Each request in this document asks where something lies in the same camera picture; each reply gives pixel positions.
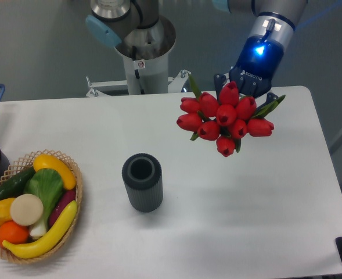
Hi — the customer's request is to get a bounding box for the yellow squash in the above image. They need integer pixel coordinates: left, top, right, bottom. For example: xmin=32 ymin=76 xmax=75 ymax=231
xmin=33 ymin=154 xmax=77 ymax=190

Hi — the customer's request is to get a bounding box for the beige round disc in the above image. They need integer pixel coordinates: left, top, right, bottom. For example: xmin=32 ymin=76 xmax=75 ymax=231
xmin=10 ymin=194 xmax=44 ymax=226

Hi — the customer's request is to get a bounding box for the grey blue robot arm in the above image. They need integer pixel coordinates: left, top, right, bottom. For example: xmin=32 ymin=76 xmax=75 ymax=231
xmin=85 ymin=1 xmax=307 ymax=102

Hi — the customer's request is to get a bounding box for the dark grey ribbed vase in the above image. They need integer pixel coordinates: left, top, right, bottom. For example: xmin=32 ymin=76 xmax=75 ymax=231
xmin=121 ymin=153 xmax=163 ymax=213

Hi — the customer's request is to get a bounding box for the green bok choy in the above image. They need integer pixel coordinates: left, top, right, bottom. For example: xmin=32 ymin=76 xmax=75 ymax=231
xmin=23 ymin=169 xmax=63 ymax=239

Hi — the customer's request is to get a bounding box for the red tulip bouquet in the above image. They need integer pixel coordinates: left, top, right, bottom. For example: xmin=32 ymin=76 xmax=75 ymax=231
xmin=177 ymin=76 xmax=285 ymax=157

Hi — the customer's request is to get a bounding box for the metal mounting bracket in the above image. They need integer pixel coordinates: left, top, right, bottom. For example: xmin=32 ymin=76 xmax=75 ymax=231
xmin=85 ymin=69 xmax=191 ymax=97

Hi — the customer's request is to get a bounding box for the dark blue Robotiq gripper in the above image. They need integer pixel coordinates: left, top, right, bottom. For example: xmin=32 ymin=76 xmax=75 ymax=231
xmin=213 ymin=12 xmax=296 ymax=115

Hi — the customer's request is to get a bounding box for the woven wicker basket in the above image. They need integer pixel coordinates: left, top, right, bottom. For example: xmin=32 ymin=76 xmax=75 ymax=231
xmin=0 ymin=149 xmax=83 ymax=264

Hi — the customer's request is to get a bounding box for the orange fruit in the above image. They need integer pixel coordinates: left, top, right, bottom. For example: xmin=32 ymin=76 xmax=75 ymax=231
xmin=0 ymin=221 xmax=29 ymax=248

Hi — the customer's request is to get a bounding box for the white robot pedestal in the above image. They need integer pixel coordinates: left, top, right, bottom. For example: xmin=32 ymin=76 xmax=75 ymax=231
xmin=122 ymin=54 xmax=168 ymax=95

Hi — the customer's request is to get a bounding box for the dark green cucumber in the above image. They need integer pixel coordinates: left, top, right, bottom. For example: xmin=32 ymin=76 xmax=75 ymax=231
xmin=0 ymin=167 xmax=35 ymax=201

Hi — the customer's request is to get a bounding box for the purple sweet potato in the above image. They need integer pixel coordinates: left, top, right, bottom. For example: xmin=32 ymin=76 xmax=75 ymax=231
xmin=48 ymin=189 xmax=76 ymax=228

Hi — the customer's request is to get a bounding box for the yellow banana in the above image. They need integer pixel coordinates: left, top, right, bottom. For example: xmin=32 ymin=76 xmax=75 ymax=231
xmin=2 ymin=201 xmax=78 ymax=259

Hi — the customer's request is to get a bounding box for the yellow bell pepper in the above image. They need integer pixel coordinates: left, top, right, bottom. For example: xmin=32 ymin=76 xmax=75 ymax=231
xmin=0 ymin=198 xmax=16 ymax=226

